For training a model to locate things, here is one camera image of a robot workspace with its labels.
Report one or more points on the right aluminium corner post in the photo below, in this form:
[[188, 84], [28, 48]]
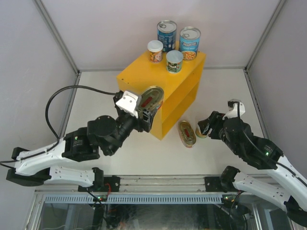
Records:
[[265, 34]]

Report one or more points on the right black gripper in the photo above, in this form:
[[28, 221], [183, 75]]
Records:
[[213, 121]]

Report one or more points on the dark blue soup can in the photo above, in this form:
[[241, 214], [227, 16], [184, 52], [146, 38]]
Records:
[[166, 33]]

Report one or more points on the aluminium corner post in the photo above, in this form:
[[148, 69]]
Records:
[[265, 34], [56, 35]]

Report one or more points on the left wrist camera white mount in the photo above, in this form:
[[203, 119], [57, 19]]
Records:
[[129, 103]]

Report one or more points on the yellow two-shelf cabinet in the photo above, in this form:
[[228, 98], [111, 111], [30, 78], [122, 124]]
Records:
[[180, 89]]

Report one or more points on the grey slotted cable duct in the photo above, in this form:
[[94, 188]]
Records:
[[136, 199]]

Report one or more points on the small green can white lid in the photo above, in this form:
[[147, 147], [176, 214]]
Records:
[[174, 61]]

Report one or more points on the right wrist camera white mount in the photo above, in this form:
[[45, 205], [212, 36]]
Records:
[[236, 109]]

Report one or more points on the gold oval fish tin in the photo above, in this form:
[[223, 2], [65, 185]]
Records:
[[186, 134], [152, 98]]

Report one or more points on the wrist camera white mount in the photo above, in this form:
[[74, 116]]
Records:
[[236, 109], [129, 103]]

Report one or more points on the light blue Progresso soup can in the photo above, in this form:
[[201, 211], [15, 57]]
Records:
[[189, 42]]

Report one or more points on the aluminium front rail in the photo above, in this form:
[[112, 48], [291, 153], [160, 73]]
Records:
[[136, 184]]

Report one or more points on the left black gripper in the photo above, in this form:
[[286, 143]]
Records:
[[145, 124]]

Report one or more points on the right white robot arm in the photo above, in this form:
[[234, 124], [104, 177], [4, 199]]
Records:
[[261, 154]]

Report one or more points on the left aluminium corner post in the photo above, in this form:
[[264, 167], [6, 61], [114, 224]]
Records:
[[56, 35]]

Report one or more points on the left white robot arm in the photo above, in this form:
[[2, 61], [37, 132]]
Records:
[[104, 134]]

